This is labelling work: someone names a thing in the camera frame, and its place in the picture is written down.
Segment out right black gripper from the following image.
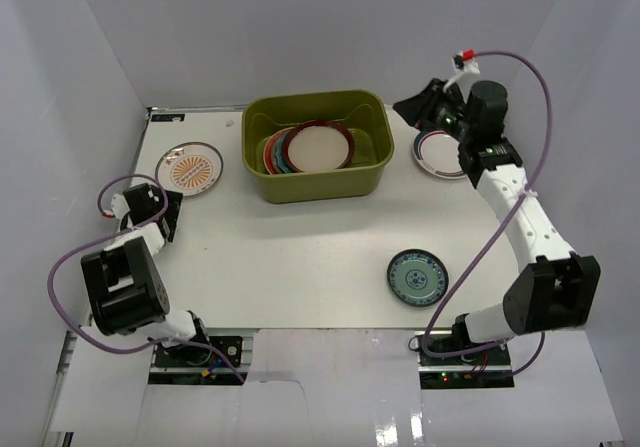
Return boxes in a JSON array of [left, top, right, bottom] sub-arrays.
[[392, 80, 474, 144]]

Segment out orange sunburst plate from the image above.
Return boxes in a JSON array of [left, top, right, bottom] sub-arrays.
[[155, 142, 224, 197]]

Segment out dark red rimmed plate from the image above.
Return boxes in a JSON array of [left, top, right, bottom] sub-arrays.
[[285, 120, 355, 173]]

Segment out red and teal plate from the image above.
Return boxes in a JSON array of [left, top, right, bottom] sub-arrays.
[[262, 135, 279, 175]]

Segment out grey deer plate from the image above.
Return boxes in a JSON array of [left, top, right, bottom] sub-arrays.
[[271, 130, 289, 174]]

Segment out teal scalloped plate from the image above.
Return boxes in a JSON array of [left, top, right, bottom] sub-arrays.
[[281, 127, 300, 174]]

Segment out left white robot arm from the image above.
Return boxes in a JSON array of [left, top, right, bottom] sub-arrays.
[[81, 183, 212, 366]]

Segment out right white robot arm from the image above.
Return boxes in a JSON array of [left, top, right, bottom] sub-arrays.
[[393, 78, 601, 366]]

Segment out green plastic bin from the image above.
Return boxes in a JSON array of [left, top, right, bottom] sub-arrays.
[[241, 89, 394, 204]]

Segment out white plate striped rim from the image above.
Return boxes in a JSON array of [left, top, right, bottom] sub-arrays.
[[412, 130, 466, 180]]

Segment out left blue table label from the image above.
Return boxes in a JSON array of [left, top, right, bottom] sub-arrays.
[[150, 113, 185, 123]]

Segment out small blue patterned plate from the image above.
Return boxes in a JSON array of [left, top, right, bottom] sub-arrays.
[[386, 249, 449, 307]]

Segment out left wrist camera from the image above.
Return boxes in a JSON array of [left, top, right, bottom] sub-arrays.
[[99, 193, 132, 230]]

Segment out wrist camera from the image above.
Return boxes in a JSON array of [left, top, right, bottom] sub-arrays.
[[99, 193, 132, 230], [443, 49, 480, 92]]

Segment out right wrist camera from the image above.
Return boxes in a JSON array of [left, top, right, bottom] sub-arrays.
[[443, 49, 480, 92]]

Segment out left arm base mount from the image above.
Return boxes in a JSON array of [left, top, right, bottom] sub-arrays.
[[148, 335, 251, 386]]

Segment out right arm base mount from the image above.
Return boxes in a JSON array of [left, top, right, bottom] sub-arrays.
[[407, 333, 515, 391]]

